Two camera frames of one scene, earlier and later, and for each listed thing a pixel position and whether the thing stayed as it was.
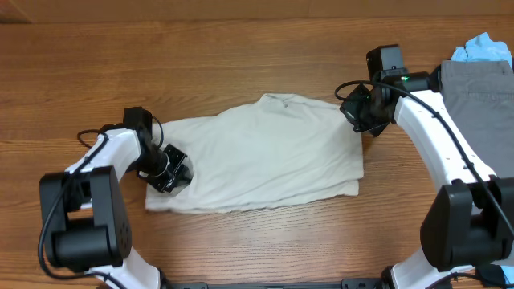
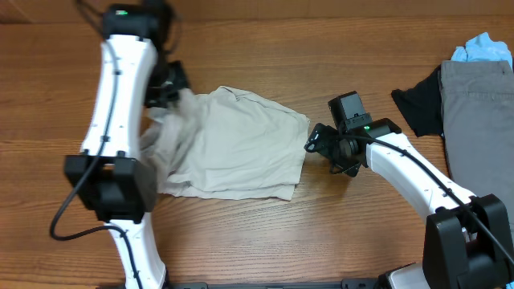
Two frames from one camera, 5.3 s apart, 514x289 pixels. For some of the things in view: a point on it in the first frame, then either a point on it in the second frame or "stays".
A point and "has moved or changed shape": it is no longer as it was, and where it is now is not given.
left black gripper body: [163, 167] -> [166, 81]
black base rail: [371, 283] stays
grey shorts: [480, 96] stays
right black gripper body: [361, 107] -> [329, 144]
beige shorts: [274, 148] has moved or changed shape
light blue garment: [483, 48] stays
